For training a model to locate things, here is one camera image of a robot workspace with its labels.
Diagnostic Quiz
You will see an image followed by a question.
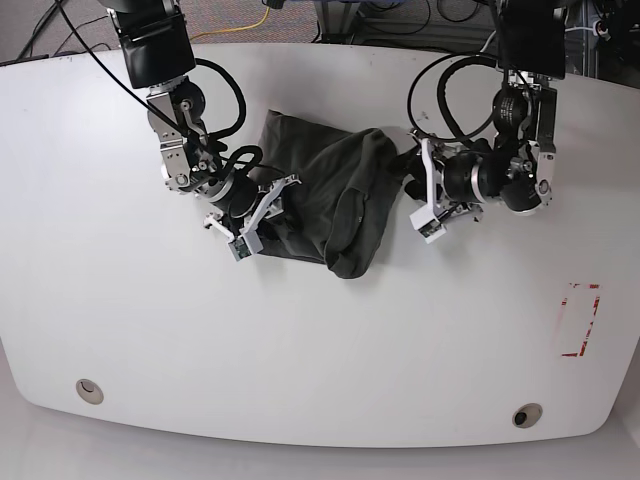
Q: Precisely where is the white cable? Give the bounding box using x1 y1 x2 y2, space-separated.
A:
564 21 611 37

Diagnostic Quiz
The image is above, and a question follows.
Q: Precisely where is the right table cable grommet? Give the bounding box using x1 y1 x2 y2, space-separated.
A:
512 403 543 429

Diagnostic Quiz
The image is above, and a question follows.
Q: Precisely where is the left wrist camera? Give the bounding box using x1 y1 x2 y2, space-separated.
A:
410 205 447 244

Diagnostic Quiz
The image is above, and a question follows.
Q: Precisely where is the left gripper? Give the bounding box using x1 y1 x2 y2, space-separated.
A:
389 129 482 223

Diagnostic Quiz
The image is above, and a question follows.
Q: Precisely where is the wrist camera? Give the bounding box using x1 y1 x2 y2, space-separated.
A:
228 231 264 261
410 205 447 244

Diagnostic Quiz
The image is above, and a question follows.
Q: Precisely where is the red tape rectangle marking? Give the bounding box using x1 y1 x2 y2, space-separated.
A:
555 283 602 358

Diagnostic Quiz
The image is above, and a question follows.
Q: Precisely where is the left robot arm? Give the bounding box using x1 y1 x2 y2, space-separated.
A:
405 1 567 225

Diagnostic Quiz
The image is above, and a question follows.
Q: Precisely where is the table cable grommet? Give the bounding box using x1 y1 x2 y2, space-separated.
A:
75 379 104 405
512 403 543 429

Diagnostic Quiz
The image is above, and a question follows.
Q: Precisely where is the left table cable grommet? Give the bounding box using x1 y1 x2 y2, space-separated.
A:
75 379 104 405

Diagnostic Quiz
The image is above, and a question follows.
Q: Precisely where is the dark grey t-shirt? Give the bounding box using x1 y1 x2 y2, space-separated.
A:
251 111 407 279

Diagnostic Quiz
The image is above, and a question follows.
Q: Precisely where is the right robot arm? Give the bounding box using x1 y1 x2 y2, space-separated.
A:
103 1 299 259

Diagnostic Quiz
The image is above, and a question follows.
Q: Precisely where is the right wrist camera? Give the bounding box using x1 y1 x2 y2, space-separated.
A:
228 231 264 261

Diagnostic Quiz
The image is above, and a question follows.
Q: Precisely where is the yellow cable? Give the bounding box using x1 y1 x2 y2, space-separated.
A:
189 0 274 43

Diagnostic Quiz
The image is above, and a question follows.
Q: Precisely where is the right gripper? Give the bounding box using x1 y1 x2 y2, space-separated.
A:
201 172 301 245

